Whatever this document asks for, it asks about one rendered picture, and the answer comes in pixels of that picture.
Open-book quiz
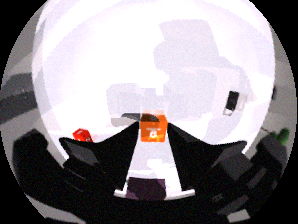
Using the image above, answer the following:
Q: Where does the red block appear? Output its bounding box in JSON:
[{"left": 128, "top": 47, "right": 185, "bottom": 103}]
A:
[{"left": 72, "top": 129, "right": 93, "bottom": 143}]

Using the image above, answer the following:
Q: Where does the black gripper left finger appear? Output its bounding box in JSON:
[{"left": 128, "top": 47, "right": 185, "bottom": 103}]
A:
[{"left": 59, "top": 120, "right": 140, "bottom": 192}]

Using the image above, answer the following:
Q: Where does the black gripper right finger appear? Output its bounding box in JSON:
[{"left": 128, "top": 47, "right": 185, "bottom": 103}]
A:
[{"left": 166, "top": 121, "right": 247, "bottom": 192}]

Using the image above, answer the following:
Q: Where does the orange block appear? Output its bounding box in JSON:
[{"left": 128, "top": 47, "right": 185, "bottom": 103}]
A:
[{"left": 140, "top": 115, "right": 168, "bottom": 143}]

